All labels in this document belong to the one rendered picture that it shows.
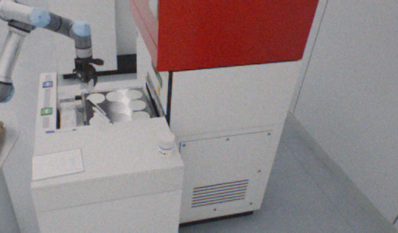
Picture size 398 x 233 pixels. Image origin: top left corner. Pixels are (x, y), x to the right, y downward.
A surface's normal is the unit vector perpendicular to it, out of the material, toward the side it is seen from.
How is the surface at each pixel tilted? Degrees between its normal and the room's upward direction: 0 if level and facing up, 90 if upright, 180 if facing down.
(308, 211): 0
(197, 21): 90
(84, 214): 90
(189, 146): 90
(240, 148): 90
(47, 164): 0
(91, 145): 0
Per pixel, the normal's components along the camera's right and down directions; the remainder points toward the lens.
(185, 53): 0.22, 0.55
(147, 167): 0.04, -0.83
